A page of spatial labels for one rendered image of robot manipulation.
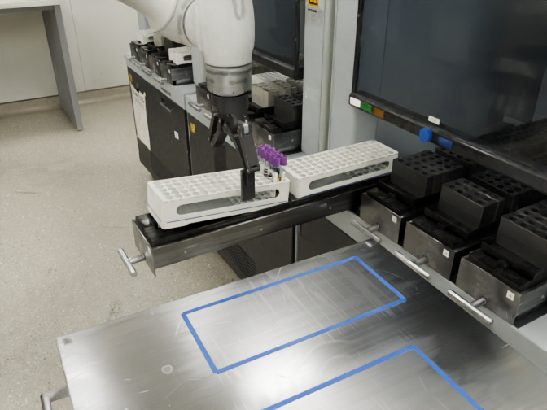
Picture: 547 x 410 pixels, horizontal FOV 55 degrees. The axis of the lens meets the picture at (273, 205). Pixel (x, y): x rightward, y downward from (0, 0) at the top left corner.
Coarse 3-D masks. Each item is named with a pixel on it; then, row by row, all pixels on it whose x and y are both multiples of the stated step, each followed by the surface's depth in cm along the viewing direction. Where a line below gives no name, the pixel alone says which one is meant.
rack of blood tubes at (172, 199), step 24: (240, 168) 120; (168, 192) 106; (192, 192) 107; (216, 192) 108; (240, 192) 111; (264, 192) 119; (288, 192) 118; (168, 216) 104; (192, 216) 107; (216, 216) 110
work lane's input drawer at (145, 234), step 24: (336, 192) 124; (360, 192) 126; (144, 216) 112; (240, 216) 112; (264, 216) 115; (288, 216) 118; (312, 216) 122; (144, 240) 107; (168, 240) 106; (192, 240) 107; (216, 240) 110; (240, 240) 114; (168, 264) 107
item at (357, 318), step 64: (320, 256) 99; (384, 256) 99; (128, 320) 83; (192, 320) 83; (256, 320) 83; (320, 320) 83; (384, 320) 83; (448, 320) 83; (128, 384) 72; (192, 384) 72; (256, 384) 72; (320, 384) 72; (384, 384) 72; (448, 384) 72; (512, 384) 72
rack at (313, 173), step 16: (368, 144) 135; (288, 160) 126; (304, 160) 126; (320, 160) 126; (336, 160) 126; (352, 160) 126; (368, 160) 126; (384, 160) 129; (288, 176) 121; (304, 176) 120; (320, 176) 120; (336, 176) 132; (352, 176) 131; (368, 176) 128; (304, 192) 120
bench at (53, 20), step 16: (0, 0) 328; (16, 0) 328; (32, 0) 328; (48, 0) 329; (64, 0) 333; (48, 16) 365; (48, 32) 383; (64, 32) 345; (64, 48) 349; (64, 64) 355; (64, 80) 372; (64, 96) 391; (80, 112) 372; (80, 128) 377
